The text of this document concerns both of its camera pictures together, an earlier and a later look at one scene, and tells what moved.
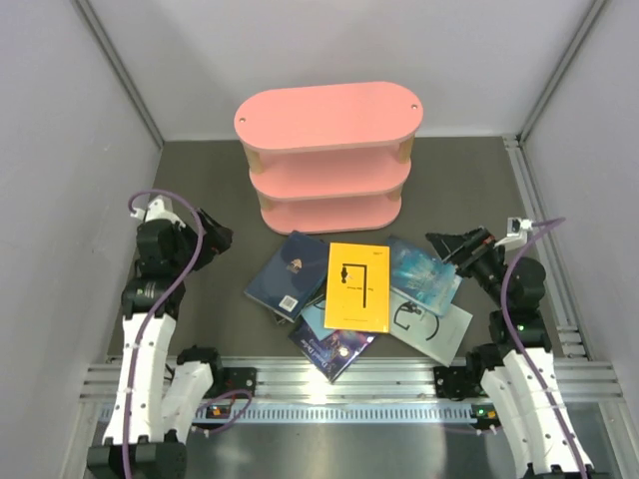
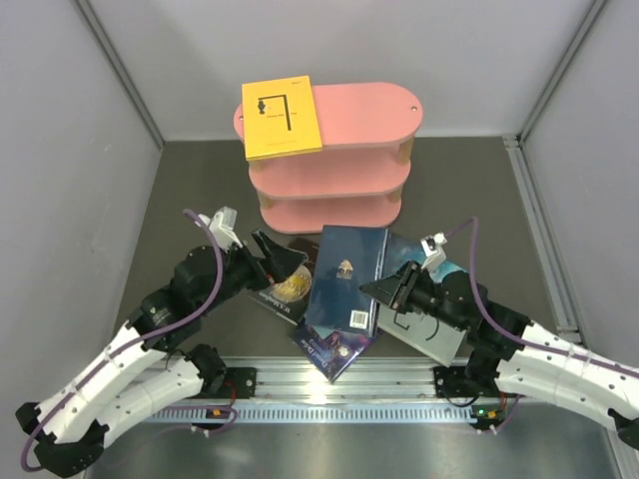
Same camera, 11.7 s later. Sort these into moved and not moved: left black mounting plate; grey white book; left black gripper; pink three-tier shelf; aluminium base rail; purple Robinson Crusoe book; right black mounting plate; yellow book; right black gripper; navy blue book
Moved: left black gripper; right black gripper; yellow book; navy blue book
Not moved: aluminium base rail; left black mounting plate; grey white book; right black mounting plate; pink three-tier shelf; purple Robinson Crusoe book
